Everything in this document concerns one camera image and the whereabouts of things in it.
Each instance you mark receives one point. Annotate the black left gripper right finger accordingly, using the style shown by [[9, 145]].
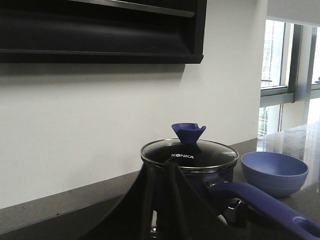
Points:
[[186, 215]]

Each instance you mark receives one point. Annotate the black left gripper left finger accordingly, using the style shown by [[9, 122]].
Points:
[[131, 218]]

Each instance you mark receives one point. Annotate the blue cooking pot with handle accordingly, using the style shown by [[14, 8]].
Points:
[[231, 183]]

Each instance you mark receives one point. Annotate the glass lid with blue knob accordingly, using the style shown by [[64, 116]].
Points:
[[192, 154]]

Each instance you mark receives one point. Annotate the light blue ribbed bowl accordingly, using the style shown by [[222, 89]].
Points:
[[276, 174]]

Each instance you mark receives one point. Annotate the black gas stove glass top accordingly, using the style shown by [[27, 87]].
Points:
[[74, 225]]

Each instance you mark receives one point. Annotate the grey window frame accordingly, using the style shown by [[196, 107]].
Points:
[[290, 77]]

